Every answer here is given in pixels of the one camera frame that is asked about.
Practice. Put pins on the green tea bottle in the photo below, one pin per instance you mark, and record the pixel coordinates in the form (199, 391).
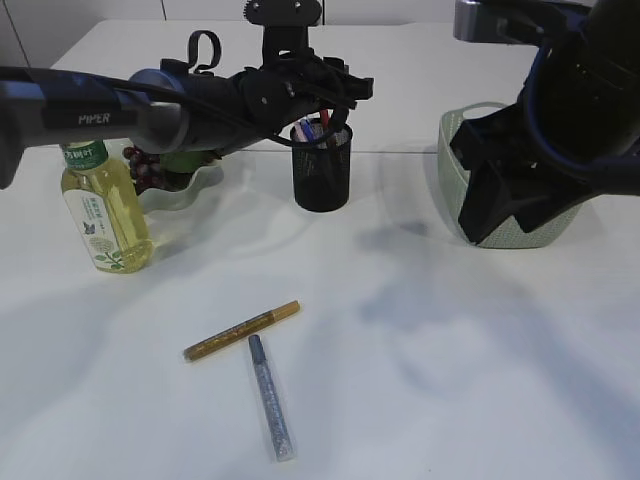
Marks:
(104, 206)

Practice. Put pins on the black mesh pen holder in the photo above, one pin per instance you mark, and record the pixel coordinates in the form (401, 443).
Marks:
(321, 176)

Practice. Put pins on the blue scissors with sheath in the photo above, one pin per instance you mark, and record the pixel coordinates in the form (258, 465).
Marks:
(308, 131)

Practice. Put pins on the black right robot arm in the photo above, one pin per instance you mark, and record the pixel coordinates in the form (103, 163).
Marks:
(585, 49)

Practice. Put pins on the gold marker pen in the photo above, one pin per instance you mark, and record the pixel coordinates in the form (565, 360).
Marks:
(240, 331)

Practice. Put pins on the red marker pen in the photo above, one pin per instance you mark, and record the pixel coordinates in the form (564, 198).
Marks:
(325, 119)

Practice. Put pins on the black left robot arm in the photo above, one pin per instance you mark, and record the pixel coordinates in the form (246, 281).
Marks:
(171, 109)

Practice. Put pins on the silver glitter pen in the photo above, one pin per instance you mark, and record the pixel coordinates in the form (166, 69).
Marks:
(275, 418)

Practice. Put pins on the light green wavy plate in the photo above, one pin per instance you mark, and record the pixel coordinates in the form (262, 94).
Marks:
(156, 199)

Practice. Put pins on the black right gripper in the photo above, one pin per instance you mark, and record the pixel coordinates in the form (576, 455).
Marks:
(549, 154)

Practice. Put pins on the pink scissors with sheath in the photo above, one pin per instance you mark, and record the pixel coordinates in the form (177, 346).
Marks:
(300, 133)

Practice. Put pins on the dark red grape bunch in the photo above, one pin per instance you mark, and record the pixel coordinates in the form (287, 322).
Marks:
(169, 172)

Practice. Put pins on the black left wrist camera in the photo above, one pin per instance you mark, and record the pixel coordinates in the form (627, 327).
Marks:
(283, 13)

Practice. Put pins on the light green woven basket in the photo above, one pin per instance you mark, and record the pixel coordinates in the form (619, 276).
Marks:
(453, 182)

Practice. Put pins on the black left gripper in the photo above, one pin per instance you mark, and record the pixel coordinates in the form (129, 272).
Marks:
(280, 93)

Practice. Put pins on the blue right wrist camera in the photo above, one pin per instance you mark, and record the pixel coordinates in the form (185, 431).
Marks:
(483, 23)

